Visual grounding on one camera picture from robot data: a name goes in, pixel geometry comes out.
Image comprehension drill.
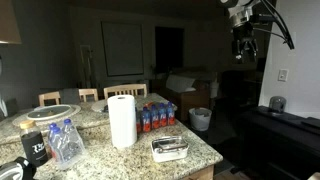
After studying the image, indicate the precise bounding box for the wooden chair middle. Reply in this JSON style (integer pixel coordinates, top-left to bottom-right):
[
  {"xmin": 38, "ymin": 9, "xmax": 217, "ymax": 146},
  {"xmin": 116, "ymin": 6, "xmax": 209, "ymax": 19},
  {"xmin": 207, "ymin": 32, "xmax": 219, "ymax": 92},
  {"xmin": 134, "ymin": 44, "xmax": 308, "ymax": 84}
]
[{"xmin": 79, "ymin": 89, "xmax": 98, "ymax": 102}]

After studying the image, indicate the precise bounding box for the wooden chair left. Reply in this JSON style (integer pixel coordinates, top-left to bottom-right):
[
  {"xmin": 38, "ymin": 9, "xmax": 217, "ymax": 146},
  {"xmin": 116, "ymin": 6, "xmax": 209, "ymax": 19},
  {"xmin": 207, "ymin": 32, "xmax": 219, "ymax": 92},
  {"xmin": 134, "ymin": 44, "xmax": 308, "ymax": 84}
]
[{"xmin": 38, "ymin": 91, "xmax": 60, "ymax": 106}]

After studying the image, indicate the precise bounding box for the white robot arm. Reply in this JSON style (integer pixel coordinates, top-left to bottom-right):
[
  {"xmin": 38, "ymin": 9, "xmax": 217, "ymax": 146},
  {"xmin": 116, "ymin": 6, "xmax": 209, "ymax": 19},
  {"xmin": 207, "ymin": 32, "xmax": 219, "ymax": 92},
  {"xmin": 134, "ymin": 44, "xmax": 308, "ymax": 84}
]
[{"xmin": 217, "ymin": 0, "xmax": 260, "ymax": 63}]

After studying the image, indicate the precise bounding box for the black round object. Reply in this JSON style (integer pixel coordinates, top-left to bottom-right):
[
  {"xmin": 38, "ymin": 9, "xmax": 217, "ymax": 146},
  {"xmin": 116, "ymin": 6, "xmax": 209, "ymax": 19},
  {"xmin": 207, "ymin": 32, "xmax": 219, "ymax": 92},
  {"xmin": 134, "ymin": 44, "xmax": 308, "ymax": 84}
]
[{"xmin": 0, "ymin": 157, "xmax": 37, "ymax": 180}]

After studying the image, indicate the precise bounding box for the clear water bottle pack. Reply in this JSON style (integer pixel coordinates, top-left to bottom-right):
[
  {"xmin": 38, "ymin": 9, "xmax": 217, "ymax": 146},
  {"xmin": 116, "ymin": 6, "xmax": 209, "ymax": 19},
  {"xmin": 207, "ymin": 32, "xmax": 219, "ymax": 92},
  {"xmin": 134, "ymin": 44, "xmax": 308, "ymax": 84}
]
[{"xmin": 48, "ymin": 119, "xmax": 86, "ymax": 170}]

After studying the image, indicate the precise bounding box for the white wall switch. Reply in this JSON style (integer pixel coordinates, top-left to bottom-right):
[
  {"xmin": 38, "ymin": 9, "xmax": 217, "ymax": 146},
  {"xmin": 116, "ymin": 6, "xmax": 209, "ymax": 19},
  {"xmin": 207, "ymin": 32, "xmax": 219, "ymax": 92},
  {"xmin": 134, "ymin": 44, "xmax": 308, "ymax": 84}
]
[{"xmin": 278, "ymin": 69, "xmax": 289, "ymax": 82}]

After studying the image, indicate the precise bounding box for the black stove top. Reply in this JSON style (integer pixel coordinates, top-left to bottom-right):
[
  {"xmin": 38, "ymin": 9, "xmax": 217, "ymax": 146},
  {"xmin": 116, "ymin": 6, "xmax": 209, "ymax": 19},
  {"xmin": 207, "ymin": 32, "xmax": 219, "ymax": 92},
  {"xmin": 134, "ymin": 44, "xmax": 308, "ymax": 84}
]
[{"xmin": 238, "ymin": 106, "xmax": 320, "ymax": 157}]

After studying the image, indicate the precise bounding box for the white paper towel roll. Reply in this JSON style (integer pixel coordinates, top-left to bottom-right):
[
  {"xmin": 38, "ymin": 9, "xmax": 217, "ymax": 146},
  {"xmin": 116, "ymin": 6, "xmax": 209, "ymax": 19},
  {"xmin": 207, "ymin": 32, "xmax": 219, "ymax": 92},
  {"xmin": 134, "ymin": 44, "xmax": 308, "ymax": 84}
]
[{"xmin": 107, "ymin": 95, "xmax": 137, "ymax": 148}]

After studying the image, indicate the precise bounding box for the white trash bin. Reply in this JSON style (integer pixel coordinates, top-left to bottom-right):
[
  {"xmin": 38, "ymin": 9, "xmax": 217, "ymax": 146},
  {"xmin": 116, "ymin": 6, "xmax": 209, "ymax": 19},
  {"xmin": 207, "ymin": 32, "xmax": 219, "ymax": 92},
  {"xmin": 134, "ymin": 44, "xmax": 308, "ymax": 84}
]
[{"xmin": 189, "ymin": 108, "xmax": 212, "ymax": 131}]

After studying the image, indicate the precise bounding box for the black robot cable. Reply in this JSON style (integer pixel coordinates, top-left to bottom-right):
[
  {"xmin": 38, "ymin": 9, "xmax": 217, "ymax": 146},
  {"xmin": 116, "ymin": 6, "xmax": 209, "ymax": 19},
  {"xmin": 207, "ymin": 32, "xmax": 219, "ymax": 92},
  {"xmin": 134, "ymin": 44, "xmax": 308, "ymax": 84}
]
[{"xmin": 253, "ymin": 0, "xmax": 296, "ymax": 51}]

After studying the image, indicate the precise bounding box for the fiji water bottle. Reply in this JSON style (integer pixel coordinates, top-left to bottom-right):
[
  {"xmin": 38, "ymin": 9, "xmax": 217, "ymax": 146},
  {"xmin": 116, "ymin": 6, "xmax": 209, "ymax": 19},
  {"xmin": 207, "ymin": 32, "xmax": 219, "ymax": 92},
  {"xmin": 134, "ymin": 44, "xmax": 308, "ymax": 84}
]
[
  {"xmin": 158, "ymin": 103, "xmax": 167, "ymax": 127},
  {"xmin": 135, "ymin": 108, "xmax": 142, "ymax": 133},
  {"xmin": 167, "ymin": 102, "xmax": 175, "ymax": 125},
  {"xmin": 151, "ymin": 104, "xmax": 159, "ymax": 129},
  {"xmin": 142, "ymin": 107, "xmax": 151, "ymax": 132}
]

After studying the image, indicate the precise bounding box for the wooden chair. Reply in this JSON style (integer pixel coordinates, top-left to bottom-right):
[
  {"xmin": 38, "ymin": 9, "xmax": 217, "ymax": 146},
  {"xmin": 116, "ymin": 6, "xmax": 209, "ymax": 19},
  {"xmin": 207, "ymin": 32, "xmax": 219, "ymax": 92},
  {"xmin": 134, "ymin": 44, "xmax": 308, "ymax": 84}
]
[
  {"xmin": 79, "ymin": 89, "xmax": 98, "ymax": 102},
  {"xmin": 38, "ymin": 91, "xmax": 60, "ymax": 106},
  {"xmin": 103, "ymin": 84, "xmax": 148, "ymax": 99}
]

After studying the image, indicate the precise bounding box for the wooden chair right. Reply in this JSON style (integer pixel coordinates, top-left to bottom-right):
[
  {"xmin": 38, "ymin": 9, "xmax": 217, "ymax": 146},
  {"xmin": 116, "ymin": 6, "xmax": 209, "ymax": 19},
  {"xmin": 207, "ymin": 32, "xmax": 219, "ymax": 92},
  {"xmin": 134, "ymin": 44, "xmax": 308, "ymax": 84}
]
[{"xmin": 103, "ymin": 84, "xmax": 148, "ymax": 99}]

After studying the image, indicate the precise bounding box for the dark bottle cork lid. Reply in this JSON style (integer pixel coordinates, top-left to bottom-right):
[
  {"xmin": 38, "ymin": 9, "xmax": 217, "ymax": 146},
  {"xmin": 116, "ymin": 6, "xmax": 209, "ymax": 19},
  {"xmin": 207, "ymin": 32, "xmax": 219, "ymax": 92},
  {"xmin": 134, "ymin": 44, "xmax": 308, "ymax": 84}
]
[{"xmin": 20, "ymin": 120, "xmax": 48, "ymax": 167}]

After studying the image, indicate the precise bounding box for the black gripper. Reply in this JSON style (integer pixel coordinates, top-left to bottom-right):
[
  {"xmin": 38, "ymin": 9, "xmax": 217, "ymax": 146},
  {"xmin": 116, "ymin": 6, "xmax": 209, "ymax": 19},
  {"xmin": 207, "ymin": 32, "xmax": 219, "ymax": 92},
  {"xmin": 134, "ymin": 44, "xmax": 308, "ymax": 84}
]
[{"xmin": 232, "ymin": 22, "xmax": 258, "ymax": 62}]

